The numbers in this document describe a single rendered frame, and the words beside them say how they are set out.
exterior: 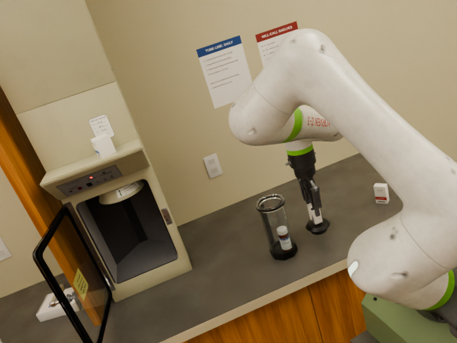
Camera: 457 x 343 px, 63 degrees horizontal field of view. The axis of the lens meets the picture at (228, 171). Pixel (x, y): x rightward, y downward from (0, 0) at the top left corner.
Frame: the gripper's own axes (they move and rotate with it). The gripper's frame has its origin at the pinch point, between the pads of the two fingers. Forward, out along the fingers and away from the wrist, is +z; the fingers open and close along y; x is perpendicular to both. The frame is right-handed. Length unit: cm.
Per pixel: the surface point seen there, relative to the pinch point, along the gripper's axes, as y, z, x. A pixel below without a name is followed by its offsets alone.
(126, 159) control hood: -4, -43, -56
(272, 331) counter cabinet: 13.4, 29.8, -30.9
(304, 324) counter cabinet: 13.4, 33.6, -19.0
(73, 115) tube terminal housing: -14, -60, -66
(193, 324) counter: 15, 11, -55
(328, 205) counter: -18.3, 10.9, 14.2
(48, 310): -21, 7, -107
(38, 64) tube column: -14, -77, -69
